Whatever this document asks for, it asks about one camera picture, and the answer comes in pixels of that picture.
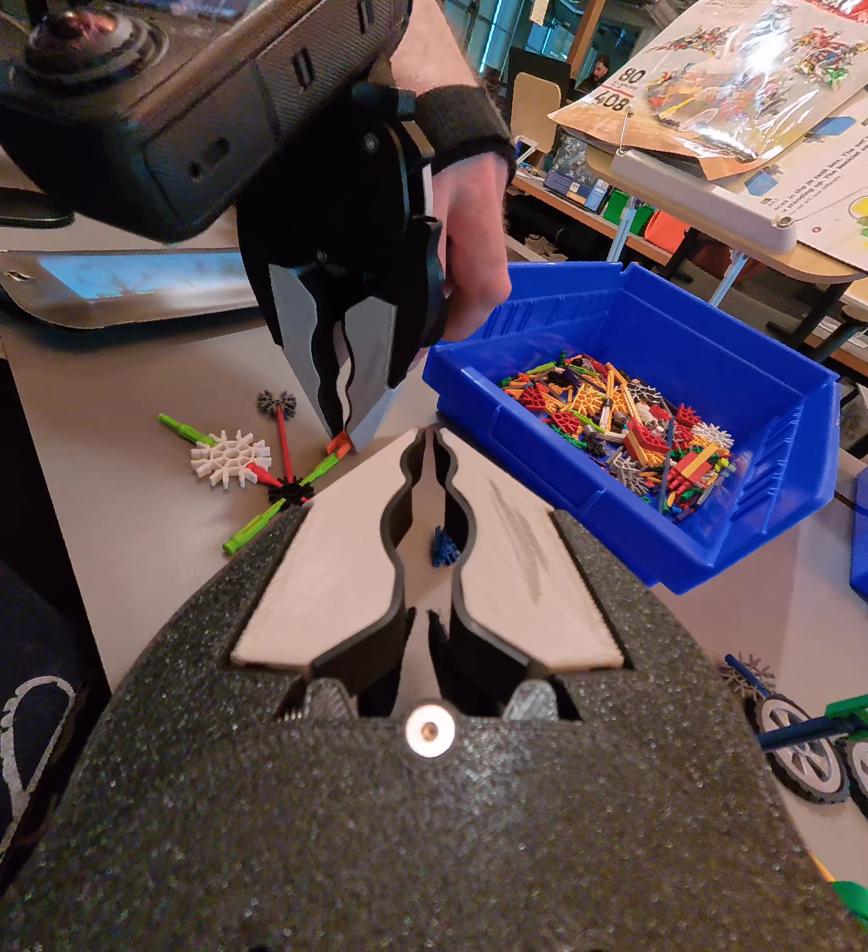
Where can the green box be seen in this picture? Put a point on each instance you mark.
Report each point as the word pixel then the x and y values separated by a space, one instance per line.
pixel 627 214

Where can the black desk clamp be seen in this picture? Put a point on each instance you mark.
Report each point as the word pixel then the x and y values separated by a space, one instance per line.
pixel 10 207

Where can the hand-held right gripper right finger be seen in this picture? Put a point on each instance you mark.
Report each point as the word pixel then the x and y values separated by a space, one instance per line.
pixel 545 595

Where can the pile of colourful construction pieces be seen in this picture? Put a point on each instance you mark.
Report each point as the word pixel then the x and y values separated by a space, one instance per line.
pixel 627 431

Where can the long red rod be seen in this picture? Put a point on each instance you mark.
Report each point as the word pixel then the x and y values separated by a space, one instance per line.
pixel 285 446

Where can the black snowflake connector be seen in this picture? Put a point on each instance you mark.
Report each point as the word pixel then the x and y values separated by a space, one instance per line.
pixel 291 493

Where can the short red rod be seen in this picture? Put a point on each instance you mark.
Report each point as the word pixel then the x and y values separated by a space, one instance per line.
pixel 263 474

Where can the person's left forearm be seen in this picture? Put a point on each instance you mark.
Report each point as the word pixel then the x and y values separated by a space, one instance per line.
pixel 434 44

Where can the large white instruction page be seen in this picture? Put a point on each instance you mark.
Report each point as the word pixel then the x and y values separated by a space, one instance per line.
pixel 835 186

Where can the red box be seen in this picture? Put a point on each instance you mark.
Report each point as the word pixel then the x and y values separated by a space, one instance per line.
pixel 666 230

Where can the dark blue double connector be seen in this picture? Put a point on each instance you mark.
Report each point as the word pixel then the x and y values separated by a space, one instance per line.
pixel 446 549

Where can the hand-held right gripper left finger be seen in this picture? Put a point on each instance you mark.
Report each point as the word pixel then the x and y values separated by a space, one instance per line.
pixel 322 587

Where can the blue printed box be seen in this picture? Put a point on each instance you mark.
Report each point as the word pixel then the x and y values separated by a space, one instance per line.
pixel 571 171

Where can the dark grey snowflake connector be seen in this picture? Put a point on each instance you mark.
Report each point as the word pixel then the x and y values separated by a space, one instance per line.
pixel 276 404

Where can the white clip bar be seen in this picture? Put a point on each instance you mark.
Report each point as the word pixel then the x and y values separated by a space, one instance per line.
pixel 701 201

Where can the white snowflake connector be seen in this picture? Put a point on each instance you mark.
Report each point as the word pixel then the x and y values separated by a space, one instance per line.
pixel 229 457

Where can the instruction booklet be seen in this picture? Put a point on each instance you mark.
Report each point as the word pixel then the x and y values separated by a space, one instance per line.
pixel 716 74

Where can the person's dark printed t-shirt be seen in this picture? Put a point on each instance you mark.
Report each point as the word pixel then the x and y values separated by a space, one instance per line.
pixel 17 632

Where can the beige chair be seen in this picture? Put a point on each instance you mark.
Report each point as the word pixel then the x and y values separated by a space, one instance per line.
pixel 536 108

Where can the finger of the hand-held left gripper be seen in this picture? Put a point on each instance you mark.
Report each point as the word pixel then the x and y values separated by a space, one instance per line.
pixel 292 320
pixel 370 357

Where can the orange plastic strip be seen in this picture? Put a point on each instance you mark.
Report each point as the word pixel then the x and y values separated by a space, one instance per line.
pixel 339 444

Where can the person's left hand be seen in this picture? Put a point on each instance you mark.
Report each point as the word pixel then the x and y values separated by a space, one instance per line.
pixel 475 245

